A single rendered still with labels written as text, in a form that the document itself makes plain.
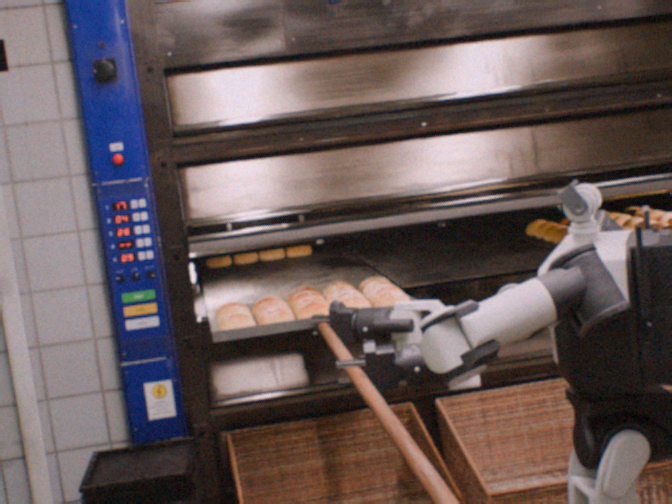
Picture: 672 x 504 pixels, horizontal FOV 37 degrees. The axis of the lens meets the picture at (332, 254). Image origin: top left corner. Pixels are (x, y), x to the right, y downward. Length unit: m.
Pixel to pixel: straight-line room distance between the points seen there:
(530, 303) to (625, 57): 1.41
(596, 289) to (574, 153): 1.21
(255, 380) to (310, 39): 0.98
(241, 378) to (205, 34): 0.97
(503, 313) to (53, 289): 1.45
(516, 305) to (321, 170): 1.16
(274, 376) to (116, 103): 0.89
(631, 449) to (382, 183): 1.12
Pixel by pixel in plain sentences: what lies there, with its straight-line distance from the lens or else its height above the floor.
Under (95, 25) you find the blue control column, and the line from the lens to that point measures 2.79.
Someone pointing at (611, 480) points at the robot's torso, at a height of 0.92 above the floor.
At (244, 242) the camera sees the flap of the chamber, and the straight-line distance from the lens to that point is 2.67.
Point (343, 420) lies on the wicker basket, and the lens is 2.92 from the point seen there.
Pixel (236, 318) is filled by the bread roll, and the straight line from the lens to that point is 2.59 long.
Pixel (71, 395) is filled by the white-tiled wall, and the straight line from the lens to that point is 2.91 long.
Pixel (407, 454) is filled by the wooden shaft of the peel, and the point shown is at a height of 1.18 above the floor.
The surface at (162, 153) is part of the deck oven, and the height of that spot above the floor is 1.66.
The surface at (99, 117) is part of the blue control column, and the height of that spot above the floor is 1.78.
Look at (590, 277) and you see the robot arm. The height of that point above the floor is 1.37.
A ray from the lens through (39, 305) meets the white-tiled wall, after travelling 2.86.
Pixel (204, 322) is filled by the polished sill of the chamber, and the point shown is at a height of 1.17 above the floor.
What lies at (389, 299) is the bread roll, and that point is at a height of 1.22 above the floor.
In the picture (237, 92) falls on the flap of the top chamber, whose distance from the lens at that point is 2.81.
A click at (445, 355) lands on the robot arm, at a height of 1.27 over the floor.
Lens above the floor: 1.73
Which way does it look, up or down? 8 degrees down
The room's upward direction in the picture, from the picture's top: 7 degrees counter-clockwise
